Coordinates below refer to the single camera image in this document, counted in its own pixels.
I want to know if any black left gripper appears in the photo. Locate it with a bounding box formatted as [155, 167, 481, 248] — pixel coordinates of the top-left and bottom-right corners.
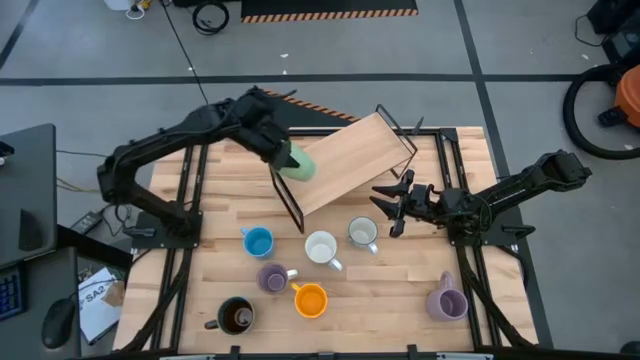
[233, 85, 301, 172]

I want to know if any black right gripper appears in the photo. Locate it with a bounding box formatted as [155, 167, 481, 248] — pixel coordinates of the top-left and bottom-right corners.
[369, 169, 445, 239]

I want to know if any green mug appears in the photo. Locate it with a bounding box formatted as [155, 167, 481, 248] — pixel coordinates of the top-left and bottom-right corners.
[278, 141, 318, 183]

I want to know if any blue white patterned mug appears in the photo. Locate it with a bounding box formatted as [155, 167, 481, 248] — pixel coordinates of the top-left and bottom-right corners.
[347, 215, 380, 256]

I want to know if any teal mug white handle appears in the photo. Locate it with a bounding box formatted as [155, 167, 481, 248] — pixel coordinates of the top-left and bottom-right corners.
[304, 230, 345, 273]

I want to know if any lilac mug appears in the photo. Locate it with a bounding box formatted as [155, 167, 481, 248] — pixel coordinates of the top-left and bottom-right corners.
[424, 270, 470, 323]

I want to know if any purple ribbed mug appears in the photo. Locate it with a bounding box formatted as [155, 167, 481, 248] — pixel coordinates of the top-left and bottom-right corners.
[255, 262, 300, 295]

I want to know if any yellow faceted mug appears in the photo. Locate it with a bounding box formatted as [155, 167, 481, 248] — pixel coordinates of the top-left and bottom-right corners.
[290, 282, 330, 320]

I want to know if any dark teal mug brown inside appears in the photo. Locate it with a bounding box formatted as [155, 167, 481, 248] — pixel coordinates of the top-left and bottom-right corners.
[203, 296, 256, 336]

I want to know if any black hazard-striped floor mat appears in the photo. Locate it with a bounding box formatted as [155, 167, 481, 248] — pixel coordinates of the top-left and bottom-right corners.
[259, 88, 361, 130]
[240, 0, 419, 24]

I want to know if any wooden tilted rack board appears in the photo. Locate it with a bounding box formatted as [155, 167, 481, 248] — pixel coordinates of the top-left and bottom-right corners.
[268, 103, 419, 235]

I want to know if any black power adapter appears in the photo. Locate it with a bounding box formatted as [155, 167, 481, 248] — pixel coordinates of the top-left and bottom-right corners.
[69, 210, 104, 235]

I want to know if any white printed booklet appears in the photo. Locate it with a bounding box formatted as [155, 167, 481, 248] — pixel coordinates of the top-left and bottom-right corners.
[77, 266, 126, 346]

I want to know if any dark grey computer monitor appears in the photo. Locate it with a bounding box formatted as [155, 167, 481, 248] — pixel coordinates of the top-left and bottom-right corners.
[0, 123, 58, 269]

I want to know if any orange vacuum cleaner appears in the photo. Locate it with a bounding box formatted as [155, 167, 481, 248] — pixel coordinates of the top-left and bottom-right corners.
[597, 63, 640, 130]

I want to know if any black computer mouse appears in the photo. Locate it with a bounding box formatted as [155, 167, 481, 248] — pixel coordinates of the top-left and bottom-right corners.
[40, 297, 77, 350]

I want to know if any black equipment case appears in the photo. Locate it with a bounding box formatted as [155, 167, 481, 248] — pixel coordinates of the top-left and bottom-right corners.
[585, 0, 640, 64]

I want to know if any black keyboard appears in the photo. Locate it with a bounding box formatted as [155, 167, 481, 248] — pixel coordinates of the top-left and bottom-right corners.
[0, 264, 27, 322]

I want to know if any black computer desk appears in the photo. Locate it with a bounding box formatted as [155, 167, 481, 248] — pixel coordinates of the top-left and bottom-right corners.
[0, 224, 134, 360]

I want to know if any black aluminium table frame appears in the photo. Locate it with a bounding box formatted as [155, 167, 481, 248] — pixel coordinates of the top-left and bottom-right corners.
[119, 127, 539, 360]

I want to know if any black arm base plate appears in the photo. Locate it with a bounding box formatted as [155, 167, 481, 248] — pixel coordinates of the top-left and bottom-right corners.
[122, 209, 204, 250]
[444, 207, 536, 247]

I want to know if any long black floor cable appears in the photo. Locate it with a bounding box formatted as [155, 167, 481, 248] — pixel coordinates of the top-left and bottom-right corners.
[159, 0, 211, 106]

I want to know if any coiled black cable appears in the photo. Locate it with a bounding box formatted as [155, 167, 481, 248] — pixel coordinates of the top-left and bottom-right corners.
[191, 1, 231, 36]

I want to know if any black vacuum hose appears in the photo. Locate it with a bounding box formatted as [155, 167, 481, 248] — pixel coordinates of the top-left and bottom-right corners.
[562, 63, 640, 161]

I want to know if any yellow floor cable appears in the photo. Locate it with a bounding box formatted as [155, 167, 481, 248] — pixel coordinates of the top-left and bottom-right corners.
[56, 177, 101, 195]

